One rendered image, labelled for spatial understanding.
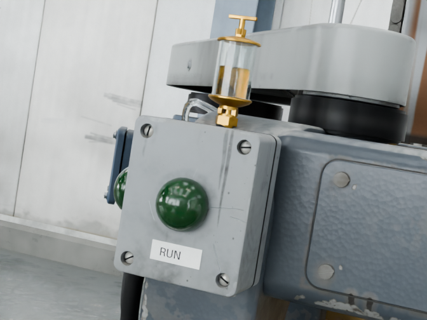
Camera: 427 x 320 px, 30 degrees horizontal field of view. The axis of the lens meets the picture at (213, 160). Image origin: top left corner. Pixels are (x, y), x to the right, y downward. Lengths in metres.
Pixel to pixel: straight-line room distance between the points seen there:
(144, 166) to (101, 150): 5.91
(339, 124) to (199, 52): 0.32
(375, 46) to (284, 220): 0.17
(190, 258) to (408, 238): 0.12
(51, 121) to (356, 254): 6.18
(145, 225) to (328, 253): 0.11
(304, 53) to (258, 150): 0.20
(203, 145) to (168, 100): 5.70
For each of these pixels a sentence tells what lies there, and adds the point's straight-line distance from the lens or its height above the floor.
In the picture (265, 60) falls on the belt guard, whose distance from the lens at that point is 0.68.
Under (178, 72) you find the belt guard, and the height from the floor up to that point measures 1.38.
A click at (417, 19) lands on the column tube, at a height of 1.48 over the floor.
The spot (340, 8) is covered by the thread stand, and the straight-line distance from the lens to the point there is 0.83.
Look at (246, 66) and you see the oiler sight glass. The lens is 0.51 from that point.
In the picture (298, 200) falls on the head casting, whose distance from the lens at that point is 0.47.
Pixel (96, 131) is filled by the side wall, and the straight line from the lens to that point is 6.39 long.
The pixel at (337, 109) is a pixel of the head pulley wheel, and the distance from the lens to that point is 0.58.
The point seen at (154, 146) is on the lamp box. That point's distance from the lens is 0.45.
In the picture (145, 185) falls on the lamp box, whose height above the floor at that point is 1.29.
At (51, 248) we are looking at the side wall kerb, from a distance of 6.57.
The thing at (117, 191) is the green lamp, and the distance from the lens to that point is 0.47.
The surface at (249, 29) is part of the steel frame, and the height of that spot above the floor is 1.96.
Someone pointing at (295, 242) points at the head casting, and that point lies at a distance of 0.48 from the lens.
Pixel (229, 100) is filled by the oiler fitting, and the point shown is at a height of 1.35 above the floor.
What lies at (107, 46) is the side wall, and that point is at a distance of 6.41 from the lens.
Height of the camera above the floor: 1.33
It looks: 3 degrees down
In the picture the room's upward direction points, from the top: 9 degrees clockwise
